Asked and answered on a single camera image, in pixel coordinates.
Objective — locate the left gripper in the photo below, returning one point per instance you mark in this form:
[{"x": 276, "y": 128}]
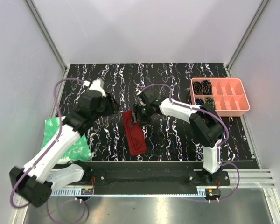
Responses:
[{"x": 113, "y": 106}]

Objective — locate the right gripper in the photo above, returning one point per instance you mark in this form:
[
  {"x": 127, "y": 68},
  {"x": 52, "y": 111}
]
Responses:
[{"x": 136, "y": 110}]

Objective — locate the red cloth napkin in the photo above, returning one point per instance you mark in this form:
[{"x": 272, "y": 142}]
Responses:
[{"x": 134, "y": 134}]

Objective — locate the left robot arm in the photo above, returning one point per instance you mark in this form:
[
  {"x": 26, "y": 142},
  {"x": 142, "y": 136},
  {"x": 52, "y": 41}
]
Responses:
[{"x": 33, "y": 182}]

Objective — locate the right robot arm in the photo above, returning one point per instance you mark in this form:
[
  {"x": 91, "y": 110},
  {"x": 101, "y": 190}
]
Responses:
[{"x": 206, "y": 125}]

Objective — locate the green white cloth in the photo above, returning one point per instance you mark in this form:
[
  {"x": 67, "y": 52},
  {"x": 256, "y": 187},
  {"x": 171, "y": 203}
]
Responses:
[{"x": 78, "y": 151}]

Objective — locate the pink compartment tray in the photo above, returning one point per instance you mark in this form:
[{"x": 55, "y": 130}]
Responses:
[{"x": 226, "y": 95}]

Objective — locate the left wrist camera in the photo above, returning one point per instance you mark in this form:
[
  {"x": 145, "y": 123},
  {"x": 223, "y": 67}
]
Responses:
[{"x": 96, "y": 85}]

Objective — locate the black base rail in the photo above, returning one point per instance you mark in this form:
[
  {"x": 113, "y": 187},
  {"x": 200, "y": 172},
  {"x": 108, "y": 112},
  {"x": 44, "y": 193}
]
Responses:
[{"x": 150, "y": 178}]

